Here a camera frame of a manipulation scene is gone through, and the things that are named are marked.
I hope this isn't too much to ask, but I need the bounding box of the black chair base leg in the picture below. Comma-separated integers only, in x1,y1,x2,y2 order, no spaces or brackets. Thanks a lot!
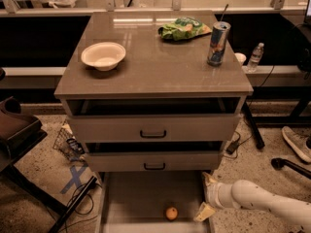
271,158,311,180

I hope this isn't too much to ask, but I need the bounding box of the open bottom drawer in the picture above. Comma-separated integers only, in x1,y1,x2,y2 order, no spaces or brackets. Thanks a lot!
95,171,211,233

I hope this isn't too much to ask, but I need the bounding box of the clear plastic water bottle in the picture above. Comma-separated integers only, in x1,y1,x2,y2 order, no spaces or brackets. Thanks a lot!
246,43,264,73

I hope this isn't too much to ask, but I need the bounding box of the top drawer with black handle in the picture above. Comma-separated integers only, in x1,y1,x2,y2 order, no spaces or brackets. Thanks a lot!
66,97,242,144

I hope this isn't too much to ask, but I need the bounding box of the blue tape cross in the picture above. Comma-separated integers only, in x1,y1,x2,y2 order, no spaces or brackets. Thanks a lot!
60,164,87,194

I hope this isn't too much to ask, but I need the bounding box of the black table leg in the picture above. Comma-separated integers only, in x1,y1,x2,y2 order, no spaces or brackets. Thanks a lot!
242,103,265,150

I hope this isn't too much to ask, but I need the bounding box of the blue energy drink can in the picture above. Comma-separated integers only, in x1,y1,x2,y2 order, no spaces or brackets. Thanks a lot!
207,21,231,66

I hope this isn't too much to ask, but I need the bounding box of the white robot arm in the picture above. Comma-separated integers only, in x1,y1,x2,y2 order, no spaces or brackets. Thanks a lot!
193,172,311,233

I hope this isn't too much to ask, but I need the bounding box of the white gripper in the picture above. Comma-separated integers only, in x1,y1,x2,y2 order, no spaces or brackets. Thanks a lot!
193,172,233,222

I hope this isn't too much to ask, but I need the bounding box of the orange fruit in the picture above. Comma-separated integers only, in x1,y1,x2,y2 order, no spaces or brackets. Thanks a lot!
165,207,178,220

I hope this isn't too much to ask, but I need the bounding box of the grey drawer cabinet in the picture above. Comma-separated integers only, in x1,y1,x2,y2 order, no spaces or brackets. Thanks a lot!
53,10,255,233

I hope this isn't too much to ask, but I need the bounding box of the green chip bag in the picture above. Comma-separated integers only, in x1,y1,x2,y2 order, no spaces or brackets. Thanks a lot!
157,17,212,41

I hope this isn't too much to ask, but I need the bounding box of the wire basket on floor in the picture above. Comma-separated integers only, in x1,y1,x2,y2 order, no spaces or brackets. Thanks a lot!
52,124,85,162

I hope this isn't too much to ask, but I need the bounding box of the black stand leg left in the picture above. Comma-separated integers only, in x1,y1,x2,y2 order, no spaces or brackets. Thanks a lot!
48,177,97,233

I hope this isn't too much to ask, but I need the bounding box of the middle drawer with black handle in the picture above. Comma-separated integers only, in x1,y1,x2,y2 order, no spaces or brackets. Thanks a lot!
86,142,222,172

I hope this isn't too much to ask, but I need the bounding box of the grey sneaker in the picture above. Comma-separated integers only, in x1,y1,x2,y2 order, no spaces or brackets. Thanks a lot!
282,126,311,163

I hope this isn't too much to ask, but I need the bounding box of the black power adapter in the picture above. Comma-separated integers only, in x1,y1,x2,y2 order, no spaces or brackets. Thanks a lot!
225,141,239,154

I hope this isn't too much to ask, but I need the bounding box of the small white cup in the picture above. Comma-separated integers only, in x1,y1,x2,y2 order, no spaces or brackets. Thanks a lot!
235,52,246,65

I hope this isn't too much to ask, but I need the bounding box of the drawer with black handle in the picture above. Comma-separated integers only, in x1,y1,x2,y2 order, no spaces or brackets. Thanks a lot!
86,142,222,172
66,97,242,144

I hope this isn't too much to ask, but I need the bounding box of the white paper bowl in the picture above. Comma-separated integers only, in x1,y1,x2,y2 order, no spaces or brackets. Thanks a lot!
81,42,126,71

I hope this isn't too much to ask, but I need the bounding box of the dark chair at left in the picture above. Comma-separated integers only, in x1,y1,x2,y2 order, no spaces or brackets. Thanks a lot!
0,97,47,172

